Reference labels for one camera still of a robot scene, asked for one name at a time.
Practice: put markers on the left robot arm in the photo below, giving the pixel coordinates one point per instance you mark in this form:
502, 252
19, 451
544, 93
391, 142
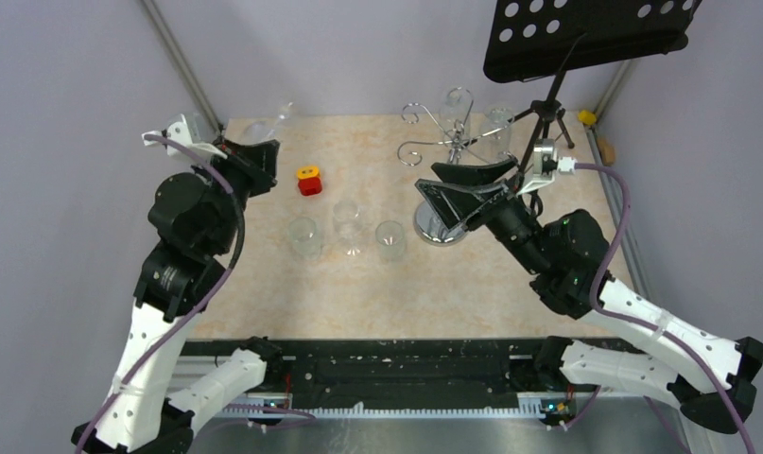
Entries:
199, 216

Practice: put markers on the removed wine glass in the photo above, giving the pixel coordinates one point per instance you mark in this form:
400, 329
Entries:
305, 238
346, 219

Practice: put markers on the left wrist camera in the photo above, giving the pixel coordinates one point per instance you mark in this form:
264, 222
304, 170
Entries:
191, 131

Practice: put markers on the black music stand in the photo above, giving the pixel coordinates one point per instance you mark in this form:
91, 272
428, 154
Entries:
538, 39

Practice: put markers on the chrome wine glass rack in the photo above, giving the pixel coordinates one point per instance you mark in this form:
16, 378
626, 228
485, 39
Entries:
462, 143

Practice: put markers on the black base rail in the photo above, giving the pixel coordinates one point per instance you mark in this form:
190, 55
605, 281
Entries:
472, 374

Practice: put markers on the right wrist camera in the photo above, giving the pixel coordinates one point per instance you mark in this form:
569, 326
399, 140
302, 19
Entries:
546, 166

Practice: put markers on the brown wall clip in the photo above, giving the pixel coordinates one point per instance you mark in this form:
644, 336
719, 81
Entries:
606, 151

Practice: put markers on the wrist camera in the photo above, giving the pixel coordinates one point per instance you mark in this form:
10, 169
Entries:
191, 131
546, 166

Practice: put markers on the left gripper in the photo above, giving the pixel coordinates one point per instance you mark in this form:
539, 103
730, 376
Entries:
258, 160

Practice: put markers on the yellow corner clip right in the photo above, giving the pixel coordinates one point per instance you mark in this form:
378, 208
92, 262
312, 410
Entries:
587, 118

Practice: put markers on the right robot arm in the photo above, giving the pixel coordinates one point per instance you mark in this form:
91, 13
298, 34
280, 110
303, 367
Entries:
709, 379

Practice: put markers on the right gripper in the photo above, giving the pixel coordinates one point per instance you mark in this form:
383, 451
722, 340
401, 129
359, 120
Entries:
454, 202

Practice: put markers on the red and yellow block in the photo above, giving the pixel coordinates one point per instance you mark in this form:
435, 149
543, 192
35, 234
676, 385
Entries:
309, 180

